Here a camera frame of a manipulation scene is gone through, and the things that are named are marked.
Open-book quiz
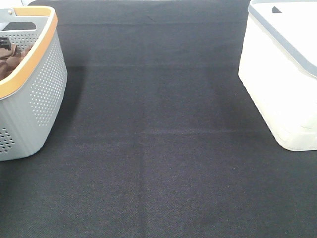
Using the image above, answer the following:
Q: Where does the brown towel in basket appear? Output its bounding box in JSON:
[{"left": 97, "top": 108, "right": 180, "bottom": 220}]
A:
[{"left": 0, "top": 44, "right": 33, "bottom": 80}]

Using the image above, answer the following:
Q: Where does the black table cloth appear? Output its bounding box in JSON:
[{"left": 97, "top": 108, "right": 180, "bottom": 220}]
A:
[{"left": 0, "top": 0, "right": 317, "bottom": 238}]

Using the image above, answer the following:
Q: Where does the grey basket with orange rim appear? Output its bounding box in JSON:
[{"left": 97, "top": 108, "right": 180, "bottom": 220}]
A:
[{"left": 0, "top": 6, "right": 67, "bottom": 161}]

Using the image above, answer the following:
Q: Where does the white basket with grey rim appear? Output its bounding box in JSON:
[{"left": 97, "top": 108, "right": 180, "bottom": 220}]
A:
[{"left": 238, "top": 0, "right": 317, "bottom": 151}]

